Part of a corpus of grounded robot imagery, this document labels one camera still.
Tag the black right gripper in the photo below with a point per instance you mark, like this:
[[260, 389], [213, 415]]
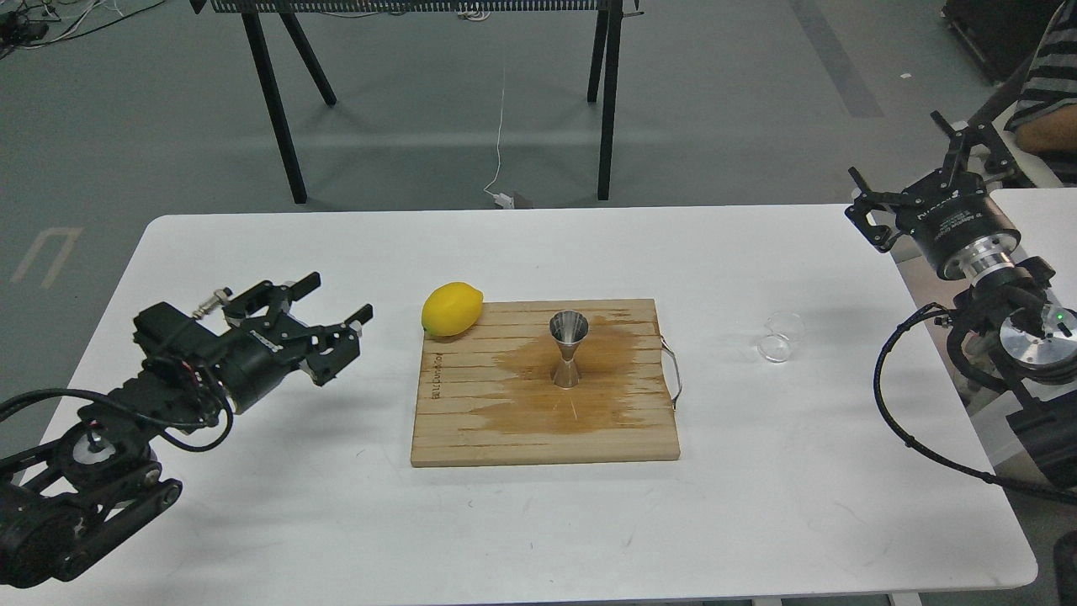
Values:
[[959, 223]]

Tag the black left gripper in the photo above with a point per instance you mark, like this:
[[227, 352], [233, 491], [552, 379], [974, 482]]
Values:
[[264, 343]]

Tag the small clear glass cup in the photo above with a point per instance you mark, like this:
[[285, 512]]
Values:
[[784, 331]]

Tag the steel double jigger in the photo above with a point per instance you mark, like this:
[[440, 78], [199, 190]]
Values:
[[568, 328]]

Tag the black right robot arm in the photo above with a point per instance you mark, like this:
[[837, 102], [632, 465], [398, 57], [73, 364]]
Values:
[[1007, 332]]

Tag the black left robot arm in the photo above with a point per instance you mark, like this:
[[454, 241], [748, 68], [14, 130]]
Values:
[[70, 502]]

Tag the white side table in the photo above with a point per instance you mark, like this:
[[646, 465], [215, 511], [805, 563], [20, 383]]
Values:
[[1046, 219]]

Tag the person in striped shirt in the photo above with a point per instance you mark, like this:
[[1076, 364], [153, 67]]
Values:
[[1044, 115]]

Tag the yellow lemon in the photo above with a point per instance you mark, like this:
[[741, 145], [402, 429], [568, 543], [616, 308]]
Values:
[[451, 309]]

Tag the wooden cutting board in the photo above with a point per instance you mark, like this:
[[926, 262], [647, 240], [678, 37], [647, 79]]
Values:
[[487, 397]]

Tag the black metal table frame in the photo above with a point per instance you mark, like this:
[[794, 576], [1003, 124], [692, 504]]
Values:
[[389, 77]]

